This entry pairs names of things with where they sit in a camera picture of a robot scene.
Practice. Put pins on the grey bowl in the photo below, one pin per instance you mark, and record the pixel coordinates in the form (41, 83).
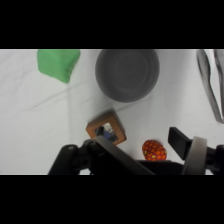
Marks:
(128, 75)

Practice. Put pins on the orange patterned ball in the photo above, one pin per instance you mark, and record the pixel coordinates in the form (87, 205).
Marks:
(154, 150)

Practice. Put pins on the green foam block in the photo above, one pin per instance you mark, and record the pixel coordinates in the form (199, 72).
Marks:
(58, 63)

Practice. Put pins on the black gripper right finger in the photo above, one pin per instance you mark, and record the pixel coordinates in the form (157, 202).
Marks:
(195, 156)

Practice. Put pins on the square wooden picture block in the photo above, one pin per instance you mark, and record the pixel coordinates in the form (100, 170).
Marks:
(106, 131)

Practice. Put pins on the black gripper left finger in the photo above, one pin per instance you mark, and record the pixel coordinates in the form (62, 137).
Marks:
(110, 155)

